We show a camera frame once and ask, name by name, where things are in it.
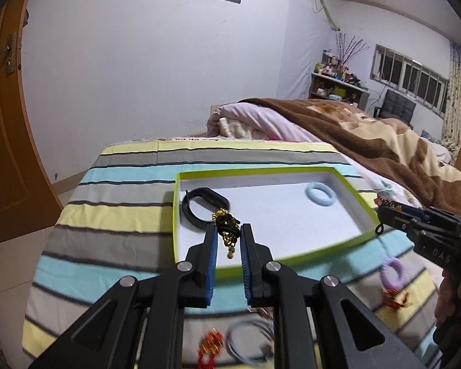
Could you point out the grey hair elastic with flower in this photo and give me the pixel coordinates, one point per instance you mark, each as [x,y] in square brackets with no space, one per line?
[251,342]

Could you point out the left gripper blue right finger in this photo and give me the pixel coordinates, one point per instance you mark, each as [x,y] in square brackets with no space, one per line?
[267,282]

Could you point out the brown beige fleece blanket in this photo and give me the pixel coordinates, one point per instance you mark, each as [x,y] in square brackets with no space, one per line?
[387,147]

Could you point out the orange wooden door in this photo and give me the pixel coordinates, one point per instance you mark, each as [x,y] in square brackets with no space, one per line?
[28,202]

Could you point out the black padded chair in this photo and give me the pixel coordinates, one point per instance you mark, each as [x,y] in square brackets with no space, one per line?
[396,106]

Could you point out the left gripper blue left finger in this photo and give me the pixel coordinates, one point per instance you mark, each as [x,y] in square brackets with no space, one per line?
[190,283]

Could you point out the lime green tray box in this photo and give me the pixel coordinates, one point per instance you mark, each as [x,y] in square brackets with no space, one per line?
[301,214]

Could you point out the barred window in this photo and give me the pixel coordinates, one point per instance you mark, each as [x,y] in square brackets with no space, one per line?
[410,78]

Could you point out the black gold chain charm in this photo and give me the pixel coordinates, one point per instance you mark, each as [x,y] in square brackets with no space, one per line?
[229,228]

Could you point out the floral curtain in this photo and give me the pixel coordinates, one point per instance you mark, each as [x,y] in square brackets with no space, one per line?
[451,137]

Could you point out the striped pastel cloth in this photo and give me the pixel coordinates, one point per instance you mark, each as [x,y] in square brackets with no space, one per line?
[117,232]

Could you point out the brass door latch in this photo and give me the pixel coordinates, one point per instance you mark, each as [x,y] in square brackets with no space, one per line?
[11,54]

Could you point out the cluttered white shelf desk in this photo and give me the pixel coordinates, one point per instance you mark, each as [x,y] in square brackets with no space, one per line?
[333,82]

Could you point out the purple branch bouquet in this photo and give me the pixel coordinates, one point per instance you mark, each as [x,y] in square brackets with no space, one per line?
[348,48]

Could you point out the person right hand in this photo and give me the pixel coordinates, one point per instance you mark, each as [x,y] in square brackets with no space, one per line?
[448,314]

